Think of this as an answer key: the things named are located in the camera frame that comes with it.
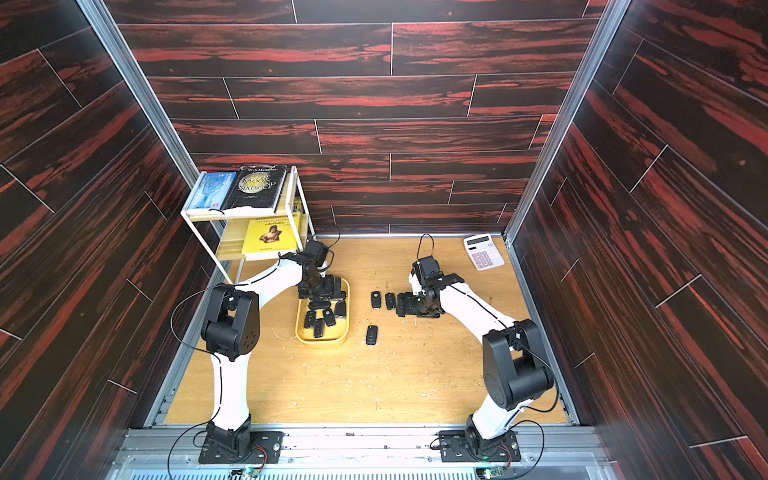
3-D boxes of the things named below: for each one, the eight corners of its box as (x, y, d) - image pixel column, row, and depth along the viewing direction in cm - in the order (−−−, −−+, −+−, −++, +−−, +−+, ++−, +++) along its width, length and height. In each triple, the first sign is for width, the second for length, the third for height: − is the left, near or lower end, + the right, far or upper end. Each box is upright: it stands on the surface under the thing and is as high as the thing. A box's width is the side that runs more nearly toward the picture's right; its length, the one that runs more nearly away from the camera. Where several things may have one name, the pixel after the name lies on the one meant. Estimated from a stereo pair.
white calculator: (477, 270, 111) (479, 265, 108) (463, 241, 120) (464, 236, 118) (504, 267, 112) (506, 262, 109) (487, 238, 122) (489, 233, 119)
